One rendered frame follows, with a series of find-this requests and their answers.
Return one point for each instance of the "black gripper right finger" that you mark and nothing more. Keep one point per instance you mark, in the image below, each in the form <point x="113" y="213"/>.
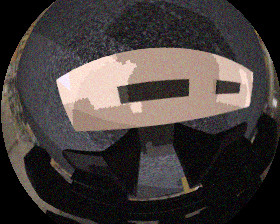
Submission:
<point x="198" y="150"/>

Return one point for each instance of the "dark grey two-prong plug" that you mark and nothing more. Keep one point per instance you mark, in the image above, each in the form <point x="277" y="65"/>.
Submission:
<point x="156" y="140"/>

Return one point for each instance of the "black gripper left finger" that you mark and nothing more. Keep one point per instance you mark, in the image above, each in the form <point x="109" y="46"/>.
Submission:
<point x="119" y="162"/>

